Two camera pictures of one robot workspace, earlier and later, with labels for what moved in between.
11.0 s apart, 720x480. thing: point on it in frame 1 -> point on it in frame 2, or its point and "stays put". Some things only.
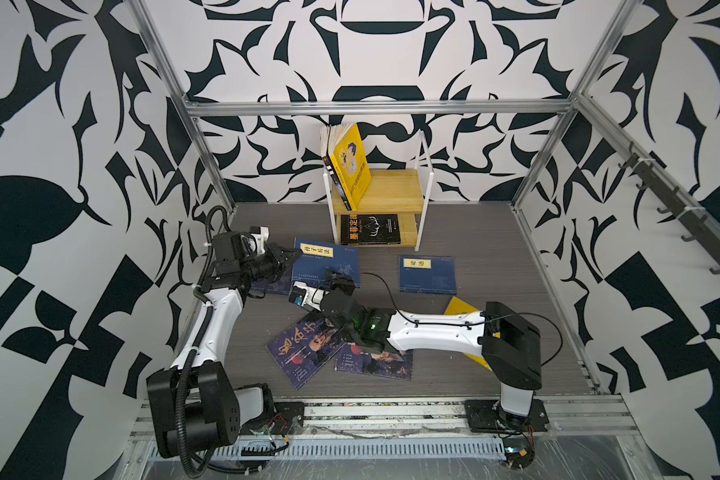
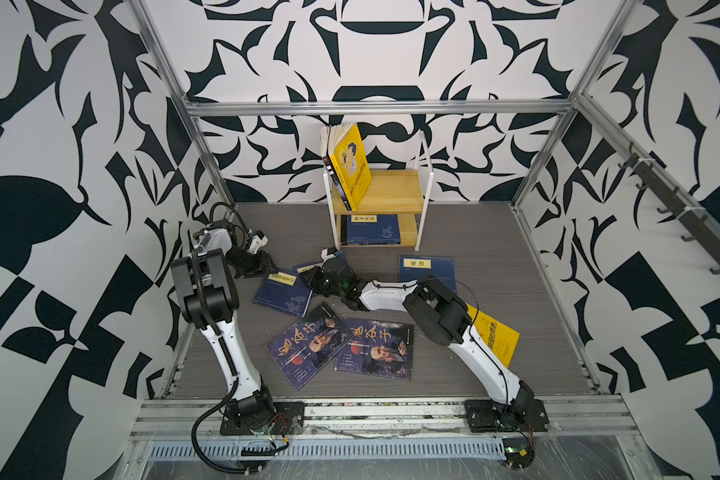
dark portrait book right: (394, 365) stays put
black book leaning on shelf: (332, 168) stays put
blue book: (315, 257) -> (370, 229)
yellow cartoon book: (347, 153) stays put
